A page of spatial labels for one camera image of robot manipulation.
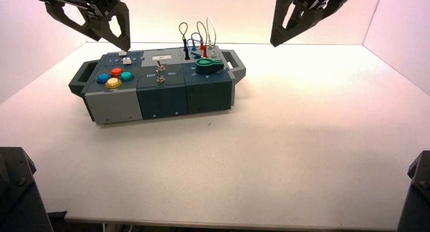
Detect green rotary knob handle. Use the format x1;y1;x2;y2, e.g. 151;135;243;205
195;58;225;75

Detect black jumper wire with plug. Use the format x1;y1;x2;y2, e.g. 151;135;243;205
178;21;191;61

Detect blue jumper wire with plugs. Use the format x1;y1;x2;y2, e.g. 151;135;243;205
187;32;203;60

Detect white jumper wire green plugs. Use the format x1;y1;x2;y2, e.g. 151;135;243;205
205;17;219;58

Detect red jumper wire with plug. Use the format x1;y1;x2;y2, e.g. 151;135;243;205
196;21;209;58

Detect teal and grey task box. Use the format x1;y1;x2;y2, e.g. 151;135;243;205
68;45;247;125

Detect yellow round push button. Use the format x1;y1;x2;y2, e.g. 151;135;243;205
105;78;123;90

